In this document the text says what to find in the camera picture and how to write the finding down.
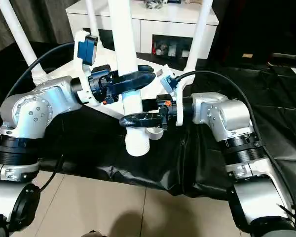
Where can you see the white sideboard cabinet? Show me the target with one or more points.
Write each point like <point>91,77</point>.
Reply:
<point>162,27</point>

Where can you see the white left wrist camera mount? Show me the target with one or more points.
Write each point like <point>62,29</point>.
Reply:
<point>87,51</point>

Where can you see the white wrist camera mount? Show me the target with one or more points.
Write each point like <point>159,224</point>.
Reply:
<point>178,108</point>
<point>87,51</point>

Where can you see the bag of black items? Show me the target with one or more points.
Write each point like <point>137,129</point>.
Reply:
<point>155,4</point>

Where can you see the white plastic table top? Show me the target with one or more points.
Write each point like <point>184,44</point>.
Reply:
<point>106,61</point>

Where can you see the white plastic table leg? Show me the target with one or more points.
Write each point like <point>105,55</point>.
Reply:
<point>199,37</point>
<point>23,42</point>
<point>91,19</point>
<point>124,49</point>

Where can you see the black plastic mat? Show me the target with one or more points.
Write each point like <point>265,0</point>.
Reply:
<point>88,148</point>

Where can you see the dark grey curtain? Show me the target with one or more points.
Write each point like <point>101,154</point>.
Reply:
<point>44,22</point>

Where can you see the black low cabinet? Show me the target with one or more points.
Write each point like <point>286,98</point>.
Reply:
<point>256,27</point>

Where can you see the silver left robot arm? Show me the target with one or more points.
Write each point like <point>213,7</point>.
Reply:
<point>39,106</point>

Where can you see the small yellow label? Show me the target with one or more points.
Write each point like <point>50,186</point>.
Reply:
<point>247,55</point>

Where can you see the red and white container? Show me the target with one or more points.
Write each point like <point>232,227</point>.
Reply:
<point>158,50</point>

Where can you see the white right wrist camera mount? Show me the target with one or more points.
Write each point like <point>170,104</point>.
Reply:
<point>178,108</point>

